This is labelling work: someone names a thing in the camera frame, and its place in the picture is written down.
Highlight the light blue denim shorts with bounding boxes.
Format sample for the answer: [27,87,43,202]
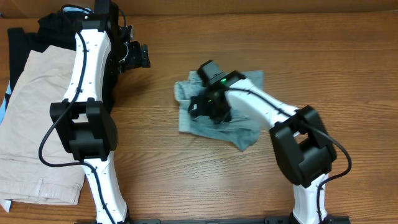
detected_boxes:
[174,71,261,151]

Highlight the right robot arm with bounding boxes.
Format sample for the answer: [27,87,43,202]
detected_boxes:
[188,68,336,223]

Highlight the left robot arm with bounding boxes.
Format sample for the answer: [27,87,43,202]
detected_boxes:
[45,16,150,224]

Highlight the black garment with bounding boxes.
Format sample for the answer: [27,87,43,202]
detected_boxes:
[7,11,121,114]

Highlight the beige folded shorts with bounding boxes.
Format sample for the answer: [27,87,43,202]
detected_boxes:
[1,46,85,205]

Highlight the light blue garment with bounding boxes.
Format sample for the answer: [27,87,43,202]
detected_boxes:
[1,9,85,205]

